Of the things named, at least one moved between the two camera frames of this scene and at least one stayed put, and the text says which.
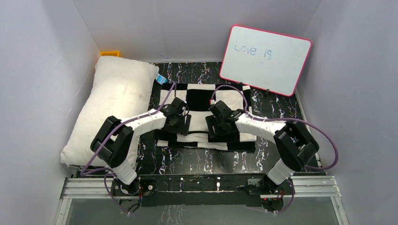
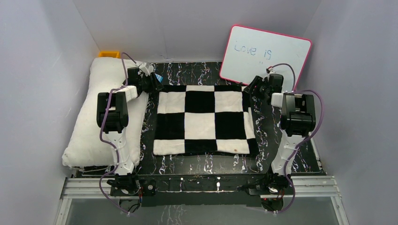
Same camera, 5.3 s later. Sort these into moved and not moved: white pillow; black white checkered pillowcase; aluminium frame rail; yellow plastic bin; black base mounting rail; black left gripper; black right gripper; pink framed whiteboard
Moved: black white checkered pillowcase; black right gripper; black left gripper
Not moved: pink framed whiteboard; black base mounting rail; yellow plastic bin; aluminium frame rail; white pillow
